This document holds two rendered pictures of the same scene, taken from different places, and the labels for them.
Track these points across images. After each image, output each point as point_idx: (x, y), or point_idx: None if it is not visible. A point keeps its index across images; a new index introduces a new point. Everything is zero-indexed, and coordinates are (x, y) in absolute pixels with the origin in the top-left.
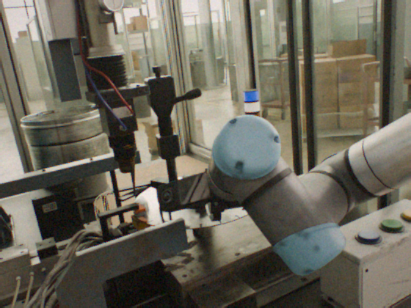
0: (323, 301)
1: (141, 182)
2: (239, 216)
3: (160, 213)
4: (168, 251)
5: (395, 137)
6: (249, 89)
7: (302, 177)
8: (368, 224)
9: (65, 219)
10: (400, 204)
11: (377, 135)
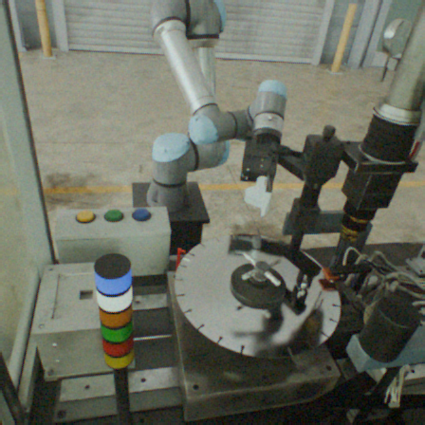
0: (170, 268)
1: (343, 407)
2: (231, 235)
3: None
4: None
5: (208, 84)
6: (109, 270)
7: (238, 116)
8: (122, 225)
9: None
10: (70, 230)
11: (208, 89)
